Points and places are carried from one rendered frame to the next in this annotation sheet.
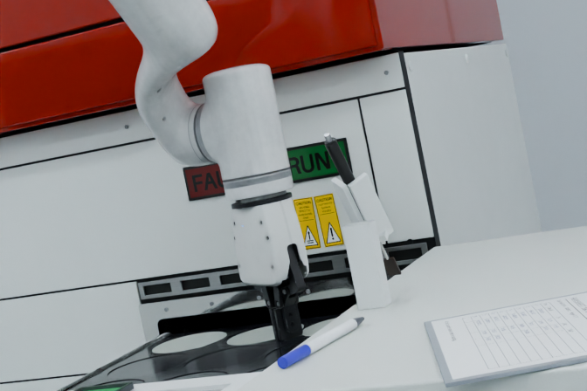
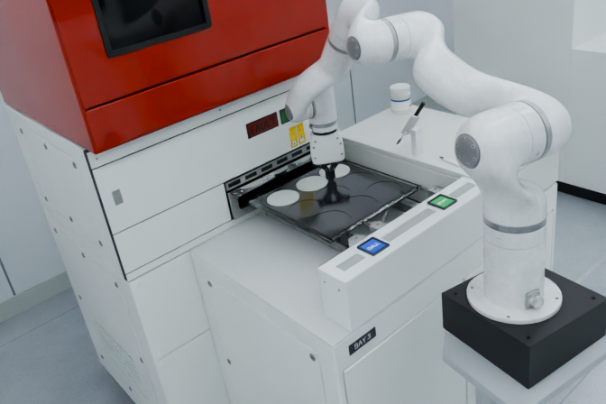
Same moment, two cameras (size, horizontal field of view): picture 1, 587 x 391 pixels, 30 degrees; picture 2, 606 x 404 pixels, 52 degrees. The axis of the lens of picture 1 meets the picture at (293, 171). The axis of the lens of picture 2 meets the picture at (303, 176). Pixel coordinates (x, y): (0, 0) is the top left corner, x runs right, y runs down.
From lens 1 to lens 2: 178 cm
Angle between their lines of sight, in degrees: 62
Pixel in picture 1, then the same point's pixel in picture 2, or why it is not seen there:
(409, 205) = not seen: hidden behind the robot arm
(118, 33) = (234, 65)
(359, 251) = (418, 137)
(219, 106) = (325, 95)
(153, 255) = (232, 168)
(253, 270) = (327, 158)
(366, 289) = (419, 149)
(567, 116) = not seen: hidden behind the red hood
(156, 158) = (234, 122)
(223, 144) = (325, 110)
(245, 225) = (325, 141)
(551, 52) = not seen: hidden behind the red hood
